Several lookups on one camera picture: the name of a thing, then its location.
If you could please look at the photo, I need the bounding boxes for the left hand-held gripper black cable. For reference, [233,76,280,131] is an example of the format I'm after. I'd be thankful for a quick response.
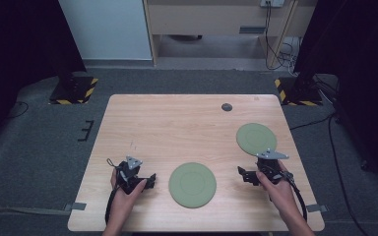
[103,157,123,226]

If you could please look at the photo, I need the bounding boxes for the person's left hand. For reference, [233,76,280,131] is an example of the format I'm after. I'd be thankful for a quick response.
[109,168,148,215]

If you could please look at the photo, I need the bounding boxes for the grey tape strip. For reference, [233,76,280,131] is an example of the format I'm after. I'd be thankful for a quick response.
[64,202,88,212]
[306,204,329,213]

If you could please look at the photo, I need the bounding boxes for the hand-held gripper black cable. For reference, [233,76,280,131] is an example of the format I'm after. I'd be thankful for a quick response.
[265,163,309,222]
[103,157,123,226]

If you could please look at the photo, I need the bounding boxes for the green round plate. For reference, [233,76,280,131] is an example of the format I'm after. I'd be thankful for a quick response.
[235,122,279,157]
[168,162,218,209]

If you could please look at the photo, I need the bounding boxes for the grey power strip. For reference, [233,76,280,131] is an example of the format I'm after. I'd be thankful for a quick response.
[259,0,285,9]

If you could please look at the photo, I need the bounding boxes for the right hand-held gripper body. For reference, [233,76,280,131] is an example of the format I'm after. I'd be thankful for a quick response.
[255,147,295,185]

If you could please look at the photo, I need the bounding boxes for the tangle of cables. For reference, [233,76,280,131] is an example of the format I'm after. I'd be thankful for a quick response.
[278,36,303,75]

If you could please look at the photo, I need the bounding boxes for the right hand-held gripper black cable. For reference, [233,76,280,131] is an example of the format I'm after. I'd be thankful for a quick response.
[265,163,309,222]

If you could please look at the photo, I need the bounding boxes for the long black floor cable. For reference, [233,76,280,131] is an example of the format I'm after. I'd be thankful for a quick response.
[288,111,372,236]

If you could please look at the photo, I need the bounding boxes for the black curtain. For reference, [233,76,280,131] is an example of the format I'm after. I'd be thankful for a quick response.
[293,0,378,198]
[0,0,88,151]

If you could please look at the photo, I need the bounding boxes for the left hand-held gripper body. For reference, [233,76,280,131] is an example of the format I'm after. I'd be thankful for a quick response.
[115,154,144,195]

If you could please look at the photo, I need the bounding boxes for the black hanging power cable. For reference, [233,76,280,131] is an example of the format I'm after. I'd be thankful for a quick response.
[264,2,286,71]

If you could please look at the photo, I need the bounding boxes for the black yellow-striped stand base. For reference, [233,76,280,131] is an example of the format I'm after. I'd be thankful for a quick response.
[274,76,324,107]
[48,76,99,106]

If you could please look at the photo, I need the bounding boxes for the person's right hand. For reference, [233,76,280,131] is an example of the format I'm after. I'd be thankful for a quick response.
[255,161,299,216]

